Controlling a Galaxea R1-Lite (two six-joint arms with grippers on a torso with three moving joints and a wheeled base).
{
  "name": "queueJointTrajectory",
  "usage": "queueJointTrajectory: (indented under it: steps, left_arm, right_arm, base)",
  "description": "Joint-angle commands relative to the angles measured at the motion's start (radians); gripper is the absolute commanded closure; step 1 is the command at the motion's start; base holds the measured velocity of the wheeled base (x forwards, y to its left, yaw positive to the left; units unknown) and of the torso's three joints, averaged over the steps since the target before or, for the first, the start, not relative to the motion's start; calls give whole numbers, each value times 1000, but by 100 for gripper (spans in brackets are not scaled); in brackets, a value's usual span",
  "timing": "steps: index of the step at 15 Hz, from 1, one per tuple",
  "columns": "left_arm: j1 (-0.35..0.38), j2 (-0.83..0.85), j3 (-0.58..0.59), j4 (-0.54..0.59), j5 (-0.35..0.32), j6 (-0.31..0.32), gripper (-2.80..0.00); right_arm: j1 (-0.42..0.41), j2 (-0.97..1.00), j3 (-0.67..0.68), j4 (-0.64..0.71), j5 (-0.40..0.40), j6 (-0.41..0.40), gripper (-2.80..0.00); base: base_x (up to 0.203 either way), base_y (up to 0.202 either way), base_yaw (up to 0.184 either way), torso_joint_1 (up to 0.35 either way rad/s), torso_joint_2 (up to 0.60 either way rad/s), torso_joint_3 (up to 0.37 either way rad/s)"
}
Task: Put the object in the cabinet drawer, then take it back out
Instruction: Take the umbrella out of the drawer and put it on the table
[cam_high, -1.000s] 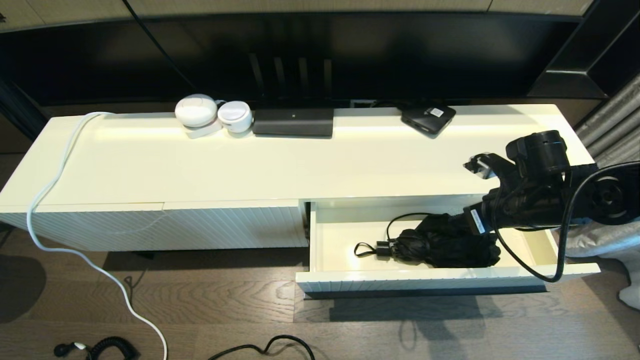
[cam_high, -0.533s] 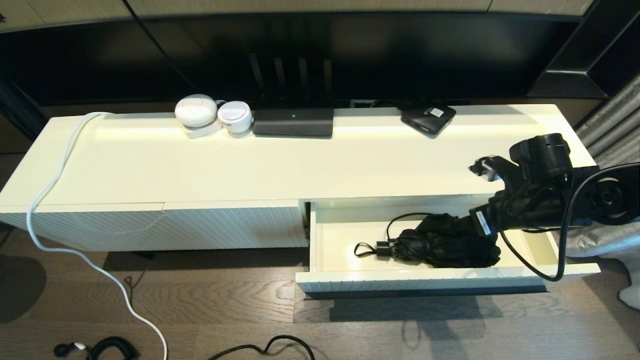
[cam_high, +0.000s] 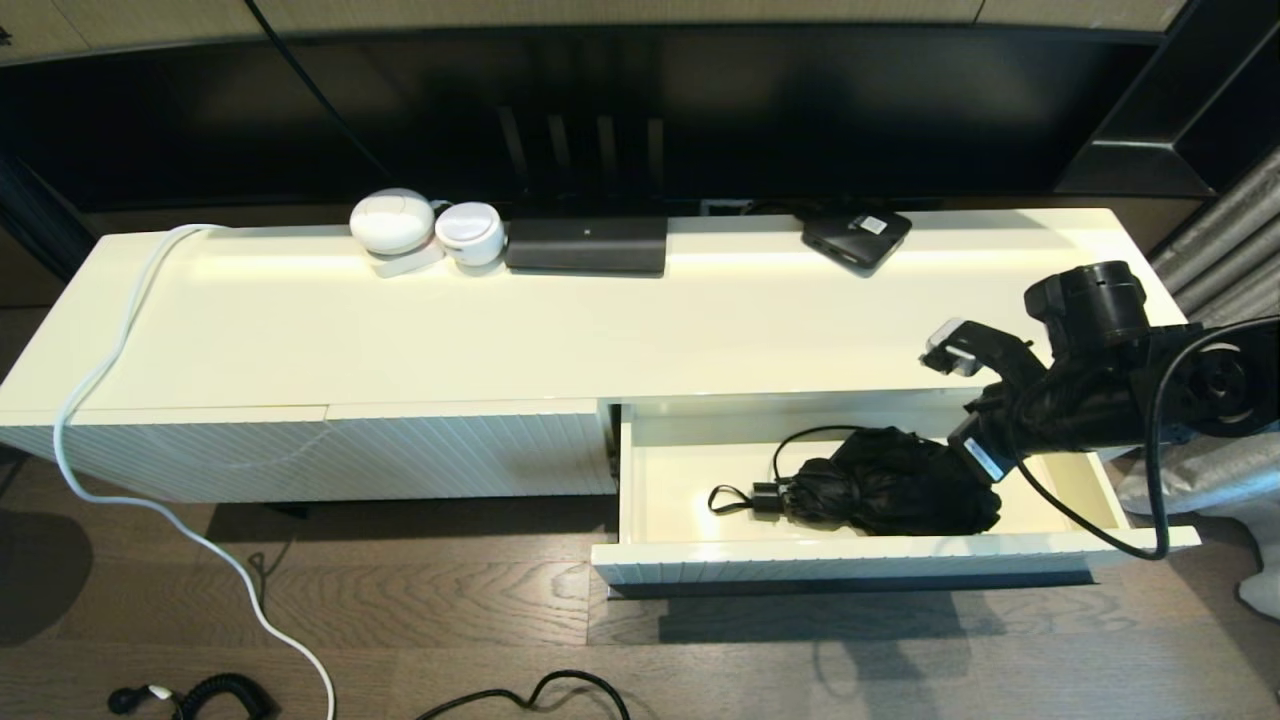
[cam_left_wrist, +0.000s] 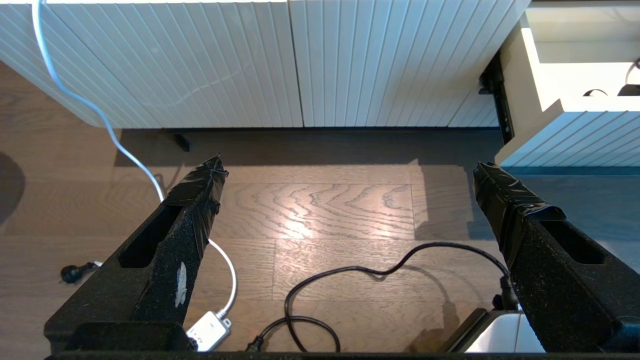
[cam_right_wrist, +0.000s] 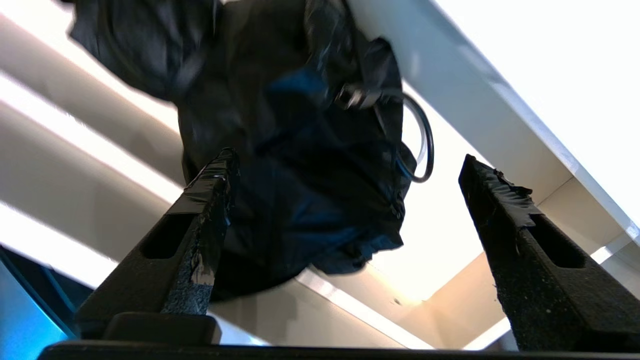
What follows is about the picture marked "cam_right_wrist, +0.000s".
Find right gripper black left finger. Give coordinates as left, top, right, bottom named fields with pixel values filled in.
left=75, top=147, right=240, bottom=346

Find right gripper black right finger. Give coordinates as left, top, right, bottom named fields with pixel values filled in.
left=458, top=153, right=640, bottom=352

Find white fluted drawer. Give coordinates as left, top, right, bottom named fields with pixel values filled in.
left=0, top=10, right=640, bottom=351

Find black umbrella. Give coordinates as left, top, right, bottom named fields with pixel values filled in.
left=67, top=0, right=418, bottom=303

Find short black cable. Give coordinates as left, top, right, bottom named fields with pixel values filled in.
left=336, top=82, right=436, bottom=184

